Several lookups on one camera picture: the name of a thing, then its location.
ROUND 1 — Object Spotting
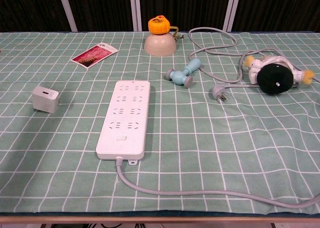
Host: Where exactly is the dark folding screen white frame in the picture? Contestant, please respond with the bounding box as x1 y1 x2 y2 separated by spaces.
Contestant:
0 0 320 33

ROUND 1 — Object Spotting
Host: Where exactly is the white cube charger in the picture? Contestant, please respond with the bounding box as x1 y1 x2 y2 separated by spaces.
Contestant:
31 85 60 114

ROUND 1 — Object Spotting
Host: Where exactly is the red picture booklet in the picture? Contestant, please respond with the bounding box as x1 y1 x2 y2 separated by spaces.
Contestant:
70 42 120 70

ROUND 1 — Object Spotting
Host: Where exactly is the black headed plush doll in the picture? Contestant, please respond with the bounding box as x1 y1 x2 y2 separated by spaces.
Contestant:
243 54 316 95

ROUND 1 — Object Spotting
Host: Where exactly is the metal clip with yellow strap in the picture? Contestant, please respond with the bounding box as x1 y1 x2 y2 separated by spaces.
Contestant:
169 26 186 42

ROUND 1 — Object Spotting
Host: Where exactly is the orange pumpkin toy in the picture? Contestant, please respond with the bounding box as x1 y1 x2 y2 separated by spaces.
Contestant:
147 15 171 35

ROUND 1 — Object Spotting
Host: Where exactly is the light blue roller massager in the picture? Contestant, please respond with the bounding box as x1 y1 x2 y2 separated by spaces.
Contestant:
164 58 202 89

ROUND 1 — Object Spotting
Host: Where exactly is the green checked tablecloth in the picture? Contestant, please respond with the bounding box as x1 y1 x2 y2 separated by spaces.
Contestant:
0 31 320 215

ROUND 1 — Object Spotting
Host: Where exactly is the grey power cable with plug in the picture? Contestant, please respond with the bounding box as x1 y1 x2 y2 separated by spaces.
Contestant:
114 27 320 210

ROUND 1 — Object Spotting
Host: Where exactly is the white power strip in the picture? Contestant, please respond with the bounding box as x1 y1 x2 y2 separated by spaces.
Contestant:
95 79 151 165

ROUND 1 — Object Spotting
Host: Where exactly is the beige upturned bowl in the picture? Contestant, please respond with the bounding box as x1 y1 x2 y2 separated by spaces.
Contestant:
143 33 177 57

